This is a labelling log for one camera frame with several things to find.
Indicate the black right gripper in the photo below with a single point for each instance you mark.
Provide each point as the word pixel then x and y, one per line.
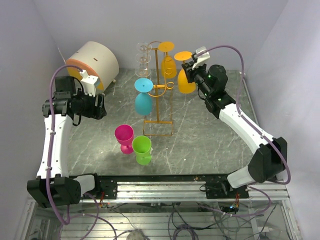
pixel 190 71

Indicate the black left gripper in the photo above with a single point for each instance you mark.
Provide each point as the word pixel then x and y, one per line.
pixel 95 112

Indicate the orange plastic goblet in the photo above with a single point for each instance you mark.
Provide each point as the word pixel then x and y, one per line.
pixel 168 65
pixel 183 86

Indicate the pink plastic goblet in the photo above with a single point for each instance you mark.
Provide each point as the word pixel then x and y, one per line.
pixel 124 135

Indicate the clear wine glass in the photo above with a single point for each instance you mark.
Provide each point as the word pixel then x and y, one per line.
pixel 144 47
pixel 143 57
pixel 142 71

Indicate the teal plastic goblet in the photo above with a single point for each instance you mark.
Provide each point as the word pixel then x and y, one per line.
pixel 143 102

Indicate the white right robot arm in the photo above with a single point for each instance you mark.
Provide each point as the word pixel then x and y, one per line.
pixel 269 153

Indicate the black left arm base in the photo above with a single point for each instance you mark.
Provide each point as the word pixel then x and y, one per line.
pixel 106 187

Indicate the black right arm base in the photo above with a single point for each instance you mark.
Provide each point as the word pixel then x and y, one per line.
pixel 216 186

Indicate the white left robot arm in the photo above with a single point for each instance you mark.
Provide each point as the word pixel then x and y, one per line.
pixel 59 112

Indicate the white orange bread box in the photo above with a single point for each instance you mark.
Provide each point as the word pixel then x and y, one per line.
pixel 97 60

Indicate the green plastic goblet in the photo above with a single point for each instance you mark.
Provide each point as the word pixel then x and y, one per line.
pixel 142 146

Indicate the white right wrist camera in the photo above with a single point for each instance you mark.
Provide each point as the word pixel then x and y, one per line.
pixel 201 56

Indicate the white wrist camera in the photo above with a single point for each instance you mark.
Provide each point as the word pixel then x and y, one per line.
pixel 201 56
pixel 89 83

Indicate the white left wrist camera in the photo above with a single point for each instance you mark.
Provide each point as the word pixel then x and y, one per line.
pixel 89 83

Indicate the gold wire glass rack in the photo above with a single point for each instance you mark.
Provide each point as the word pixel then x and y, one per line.
pixel 161 87

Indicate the aluminium frame rail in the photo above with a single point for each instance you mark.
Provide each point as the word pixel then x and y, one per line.
pixel 188 191

